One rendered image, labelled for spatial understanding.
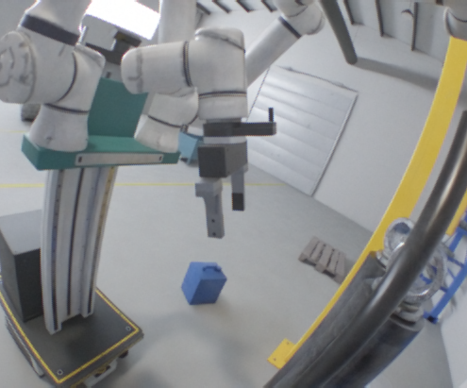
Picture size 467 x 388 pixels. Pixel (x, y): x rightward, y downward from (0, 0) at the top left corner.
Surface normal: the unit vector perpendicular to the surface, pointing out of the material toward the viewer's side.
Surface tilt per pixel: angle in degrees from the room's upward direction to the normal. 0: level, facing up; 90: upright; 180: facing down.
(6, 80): 100
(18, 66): 97
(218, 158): 97
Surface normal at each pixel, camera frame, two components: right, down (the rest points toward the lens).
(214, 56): -0.04, 0.29
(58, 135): 0.67, 0.10
